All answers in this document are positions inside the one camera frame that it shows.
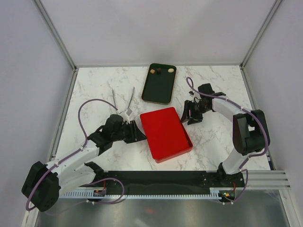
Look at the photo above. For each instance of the metal tongs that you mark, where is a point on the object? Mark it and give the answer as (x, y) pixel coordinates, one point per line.
(129, 102)

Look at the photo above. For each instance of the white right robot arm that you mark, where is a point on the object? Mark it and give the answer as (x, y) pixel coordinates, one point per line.
(250, 136)

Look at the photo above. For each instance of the red chocolate box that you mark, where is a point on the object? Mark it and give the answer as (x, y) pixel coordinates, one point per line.
(166, 150)

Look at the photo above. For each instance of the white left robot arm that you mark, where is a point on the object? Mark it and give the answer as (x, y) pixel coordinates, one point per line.
(45, 183)

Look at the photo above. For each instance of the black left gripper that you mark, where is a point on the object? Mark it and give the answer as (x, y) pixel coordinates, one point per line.
(135, 134)

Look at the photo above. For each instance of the dark green tray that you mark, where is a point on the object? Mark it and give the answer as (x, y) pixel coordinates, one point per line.
(158, 87)

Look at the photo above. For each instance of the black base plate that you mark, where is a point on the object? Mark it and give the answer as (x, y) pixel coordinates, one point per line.
(167, 182)

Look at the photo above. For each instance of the white slotted cable duct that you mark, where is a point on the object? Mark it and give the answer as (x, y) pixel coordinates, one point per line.
(86, 193)

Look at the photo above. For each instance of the red box lid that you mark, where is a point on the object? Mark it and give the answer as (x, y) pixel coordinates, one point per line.
(162, 125)

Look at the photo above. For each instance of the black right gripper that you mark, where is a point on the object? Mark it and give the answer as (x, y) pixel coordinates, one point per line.
(189, 105)

